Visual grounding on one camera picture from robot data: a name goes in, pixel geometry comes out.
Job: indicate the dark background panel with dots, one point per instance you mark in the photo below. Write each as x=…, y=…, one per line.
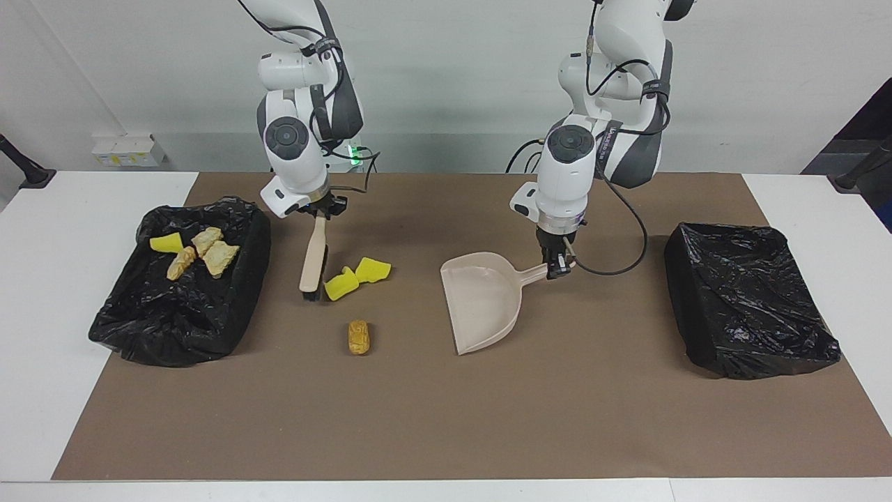
x=871, y=132

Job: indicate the brown bread roll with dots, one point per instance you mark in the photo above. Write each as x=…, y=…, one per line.
x=359, y=337

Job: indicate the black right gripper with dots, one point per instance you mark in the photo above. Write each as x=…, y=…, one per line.
x=327, y=206

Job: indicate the yellow sponge chunk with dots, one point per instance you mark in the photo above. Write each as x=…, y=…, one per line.
x=373, y=269

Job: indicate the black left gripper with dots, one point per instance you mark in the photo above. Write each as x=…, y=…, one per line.
x=557, y=240

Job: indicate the white power strip box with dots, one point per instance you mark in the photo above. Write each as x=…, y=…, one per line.
x=129, y=151

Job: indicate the yellow sponge with notch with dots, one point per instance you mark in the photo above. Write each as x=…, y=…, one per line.
x=341, y=285

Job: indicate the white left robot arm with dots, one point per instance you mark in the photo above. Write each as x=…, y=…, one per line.
x=571, y=150

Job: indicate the large striped croissant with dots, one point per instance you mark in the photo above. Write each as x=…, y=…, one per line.
x=207, y=238

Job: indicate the open bin with black bag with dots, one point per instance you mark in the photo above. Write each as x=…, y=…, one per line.
x=174, y=314

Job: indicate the small striped croissant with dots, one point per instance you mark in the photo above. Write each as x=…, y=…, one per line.
x=181, y=263

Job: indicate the flat bin with black bag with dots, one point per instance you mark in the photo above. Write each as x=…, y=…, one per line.
x=746, y=300

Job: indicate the beige hand brush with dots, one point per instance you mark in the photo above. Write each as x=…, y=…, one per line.
x=313, y=261

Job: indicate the pale croissant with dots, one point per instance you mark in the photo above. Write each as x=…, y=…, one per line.
x=221, y=258

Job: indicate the brown table mat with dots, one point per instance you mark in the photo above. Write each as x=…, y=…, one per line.
x=418, y=446

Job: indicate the beige plastic dustpan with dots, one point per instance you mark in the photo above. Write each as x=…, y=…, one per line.
x=481, y=300

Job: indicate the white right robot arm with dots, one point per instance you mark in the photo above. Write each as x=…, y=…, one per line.
x=289, y=139

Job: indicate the yellow sponge wedge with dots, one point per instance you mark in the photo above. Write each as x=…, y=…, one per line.
x=166, y=242

